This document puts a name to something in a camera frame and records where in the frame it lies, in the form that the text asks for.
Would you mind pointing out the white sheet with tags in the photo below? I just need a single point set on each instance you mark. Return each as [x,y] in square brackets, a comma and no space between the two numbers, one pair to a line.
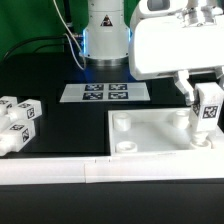
[105,92]

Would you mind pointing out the white square tabletop part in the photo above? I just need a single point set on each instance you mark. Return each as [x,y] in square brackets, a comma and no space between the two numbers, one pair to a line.
[149,131]

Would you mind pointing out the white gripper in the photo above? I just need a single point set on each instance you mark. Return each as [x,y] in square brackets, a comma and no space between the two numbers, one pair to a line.
[161,46]

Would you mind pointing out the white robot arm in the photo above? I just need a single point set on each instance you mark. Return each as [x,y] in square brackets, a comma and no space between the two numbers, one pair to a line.
[107,37]

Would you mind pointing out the white U-shaped obstacle frame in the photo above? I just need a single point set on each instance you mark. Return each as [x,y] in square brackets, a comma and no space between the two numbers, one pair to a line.
[202,163]

